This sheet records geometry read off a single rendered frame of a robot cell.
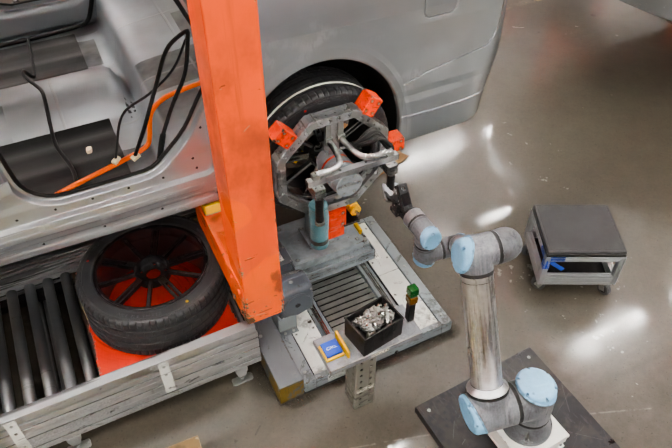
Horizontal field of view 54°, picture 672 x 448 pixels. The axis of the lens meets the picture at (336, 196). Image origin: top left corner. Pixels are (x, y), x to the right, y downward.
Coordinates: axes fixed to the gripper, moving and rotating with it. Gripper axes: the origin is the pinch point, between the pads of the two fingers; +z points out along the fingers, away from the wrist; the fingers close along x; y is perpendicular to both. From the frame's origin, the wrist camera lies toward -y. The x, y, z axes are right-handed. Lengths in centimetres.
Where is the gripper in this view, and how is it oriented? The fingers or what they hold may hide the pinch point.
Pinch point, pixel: (388, 183)
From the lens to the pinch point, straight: 291.2
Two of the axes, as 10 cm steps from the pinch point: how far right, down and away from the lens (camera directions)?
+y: 0.0, 7.4, 6.8
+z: -4.4, -6.1, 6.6
